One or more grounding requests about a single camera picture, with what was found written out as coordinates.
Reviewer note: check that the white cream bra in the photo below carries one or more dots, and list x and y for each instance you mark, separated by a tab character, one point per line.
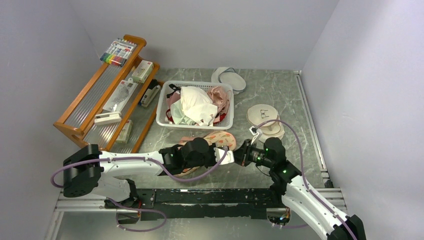
197	105

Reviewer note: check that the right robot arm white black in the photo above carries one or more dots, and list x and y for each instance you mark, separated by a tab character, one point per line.
296	193

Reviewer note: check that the pink satin bra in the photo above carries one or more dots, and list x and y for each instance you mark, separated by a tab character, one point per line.
220	98

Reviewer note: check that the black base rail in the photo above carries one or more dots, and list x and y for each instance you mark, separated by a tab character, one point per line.
254	203

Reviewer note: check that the light green garment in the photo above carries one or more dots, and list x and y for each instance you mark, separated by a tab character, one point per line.
178	116

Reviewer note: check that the white clip tool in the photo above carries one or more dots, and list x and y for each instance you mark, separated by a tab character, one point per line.
107	118

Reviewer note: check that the white bag blue trim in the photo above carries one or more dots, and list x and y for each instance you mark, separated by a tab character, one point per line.
228	75

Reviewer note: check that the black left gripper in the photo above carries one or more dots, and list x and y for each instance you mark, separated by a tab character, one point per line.
214	161

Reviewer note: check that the wooden tiered shelf rack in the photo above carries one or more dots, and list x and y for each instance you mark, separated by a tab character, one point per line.
78	121

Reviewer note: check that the small white packet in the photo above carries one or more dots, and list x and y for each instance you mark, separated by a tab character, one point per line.
125	133

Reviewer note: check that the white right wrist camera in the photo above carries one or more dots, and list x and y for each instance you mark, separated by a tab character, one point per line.
256	133

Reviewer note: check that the black stapler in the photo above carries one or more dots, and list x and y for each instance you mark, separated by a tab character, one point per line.
152	90

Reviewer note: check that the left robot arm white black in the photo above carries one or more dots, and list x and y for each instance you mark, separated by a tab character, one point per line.
92	171

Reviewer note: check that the white plastic laundry basket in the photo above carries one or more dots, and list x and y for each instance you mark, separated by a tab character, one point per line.
162	106

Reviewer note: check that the clear plastic packet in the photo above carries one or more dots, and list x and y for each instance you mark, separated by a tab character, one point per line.
121	95

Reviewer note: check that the white green small box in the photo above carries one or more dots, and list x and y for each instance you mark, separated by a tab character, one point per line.
142	71

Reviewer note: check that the floral peach mesh laundry bag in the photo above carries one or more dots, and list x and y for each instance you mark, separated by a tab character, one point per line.
219	138

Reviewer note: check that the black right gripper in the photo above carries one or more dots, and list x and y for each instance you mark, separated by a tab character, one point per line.
242	155

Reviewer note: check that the coloured marker pen pack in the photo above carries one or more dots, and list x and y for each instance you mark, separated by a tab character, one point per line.
118	52

